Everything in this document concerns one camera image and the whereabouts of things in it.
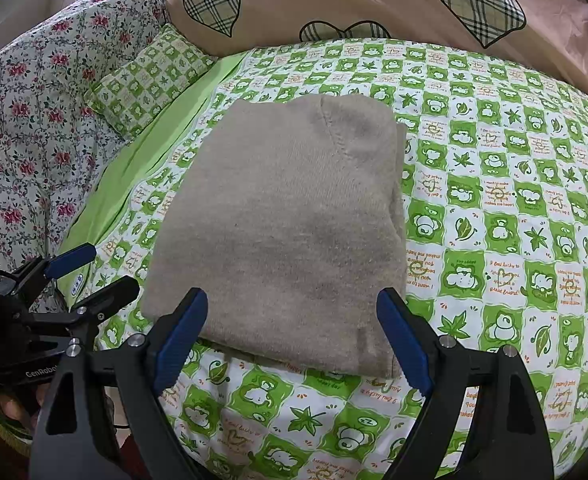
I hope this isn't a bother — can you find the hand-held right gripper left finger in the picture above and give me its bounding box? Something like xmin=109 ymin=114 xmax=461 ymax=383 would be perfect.
xmin=28 ymin=287 xmax=209 ymax=480

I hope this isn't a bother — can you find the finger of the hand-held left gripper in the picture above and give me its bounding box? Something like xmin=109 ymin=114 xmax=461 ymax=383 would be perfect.
xmin=10 ymin=242 xmax=97 ymax=288
xmin=68 ymin=275 xmax=140 ymax=331

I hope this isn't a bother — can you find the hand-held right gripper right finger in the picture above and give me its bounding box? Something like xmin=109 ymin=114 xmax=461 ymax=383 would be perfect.
xmin=376 ymin=287 xmax=557 ymax=480

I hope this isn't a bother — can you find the beige knit sweater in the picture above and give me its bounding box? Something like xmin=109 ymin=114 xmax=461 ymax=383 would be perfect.
xmin=138 ymin=95 xmax=409 ymax=380

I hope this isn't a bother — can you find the person's left hand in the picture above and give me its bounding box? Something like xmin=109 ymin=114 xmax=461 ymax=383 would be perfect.
xmin=0 ymin=390 xmax=45 ymax=433

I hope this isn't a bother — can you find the floral quilt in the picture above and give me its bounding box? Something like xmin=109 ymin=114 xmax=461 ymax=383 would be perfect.
xmin=0 ymin=0 xmax=185 ymax=311

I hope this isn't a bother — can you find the green checked bed sheet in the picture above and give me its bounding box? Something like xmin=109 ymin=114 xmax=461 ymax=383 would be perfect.
xmin=56 ymin=37 xmax=588 ymax=480

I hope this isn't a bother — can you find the green checked pillow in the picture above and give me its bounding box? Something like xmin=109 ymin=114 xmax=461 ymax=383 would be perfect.
xmin=86 ymin=24 xmax=219 ymax=140

